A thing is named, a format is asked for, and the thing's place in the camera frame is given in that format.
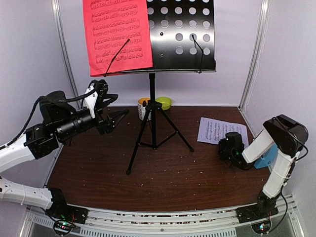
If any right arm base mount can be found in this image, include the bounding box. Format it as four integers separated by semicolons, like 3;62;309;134
236;205;278;235

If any aluminium frame post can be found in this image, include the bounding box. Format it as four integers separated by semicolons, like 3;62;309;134
239;0;271;113
51;0;79;97

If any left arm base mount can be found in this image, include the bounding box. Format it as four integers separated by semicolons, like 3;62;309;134
42;206;88;236

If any white floral mug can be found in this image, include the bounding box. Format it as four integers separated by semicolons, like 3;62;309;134
138;97;150;120

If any red sheet music paper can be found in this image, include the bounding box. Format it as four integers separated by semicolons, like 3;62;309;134
82;0;153;77

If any left aluminium frame post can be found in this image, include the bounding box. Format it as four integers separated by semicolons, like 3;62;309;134
51;0;79;97

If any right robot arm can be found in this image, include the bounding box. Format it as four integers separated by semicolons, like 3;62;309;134
218;114;309;218

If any white sheet music paper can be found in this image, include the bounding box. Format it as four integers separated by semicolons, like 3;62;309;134
197;117;249;147

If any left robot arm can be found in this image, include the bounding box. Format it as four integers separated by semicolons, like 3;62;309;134
0;90;129;219

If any green bowl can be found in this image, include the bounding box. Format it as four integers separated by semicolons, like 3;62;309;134
156;97;172;111

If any front aluminium rail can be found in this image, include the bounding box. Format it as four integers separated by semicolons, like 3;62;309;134
24;207;297;237

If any blue metronome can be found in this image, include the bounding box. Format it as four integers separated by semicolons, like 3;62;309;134
254;144;278;169

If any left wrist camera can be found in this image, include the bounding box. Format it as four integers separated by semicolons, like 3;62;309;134
81;79;108;119

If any black music stand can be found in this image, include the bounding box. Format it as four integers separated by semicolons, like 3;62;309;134
103;0;217;176

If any right aluminium frame post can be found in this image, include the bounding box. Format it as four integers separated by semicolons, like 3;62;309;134
239;0;271;113

